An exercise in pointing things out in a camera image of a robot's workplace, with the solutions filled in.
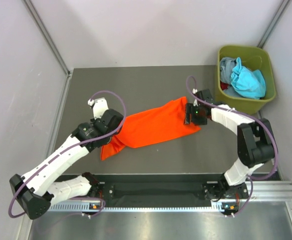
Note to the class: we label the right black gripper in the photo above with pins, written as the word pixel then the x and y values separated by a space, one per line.
pixel 189 109

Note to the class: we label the orange t shirt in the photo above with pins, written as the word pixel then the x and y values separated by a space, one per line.
pixel 151 127

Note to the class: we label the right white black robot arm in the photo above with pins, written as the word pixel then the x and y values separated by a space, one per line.
pixel 255 142

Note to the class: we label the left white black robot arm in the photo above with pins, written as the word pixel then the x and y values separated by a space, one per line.
pixel 37 190

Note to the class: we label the red garment in bin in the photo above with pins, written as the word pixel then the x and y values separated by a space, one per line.
pixel 225 86

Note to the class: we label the grey blue t shirt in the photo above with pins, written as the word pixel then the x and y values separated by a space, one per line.
pixel 226 66

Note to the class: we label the olive green plastic bin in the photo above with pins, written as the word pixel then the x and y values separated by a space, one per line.
pixel 253 58

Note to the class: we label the light blue t shirt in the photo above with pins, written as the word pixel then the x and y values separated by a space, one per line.
pixel 246 83

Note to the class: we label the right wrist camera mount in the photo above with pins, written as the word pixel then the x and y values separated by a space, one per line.
pixel 204 95

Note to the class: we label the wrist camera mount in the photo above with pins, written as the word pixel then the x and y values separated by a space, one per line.
pixel 204 95
pixel 99 106

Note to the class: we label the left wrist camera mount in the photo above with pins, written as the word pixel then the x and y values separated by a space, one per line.
pixel 99 106

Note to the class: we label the grey slotted cable duct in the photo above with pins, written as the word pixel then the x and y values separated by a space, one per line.
pixel 94 206

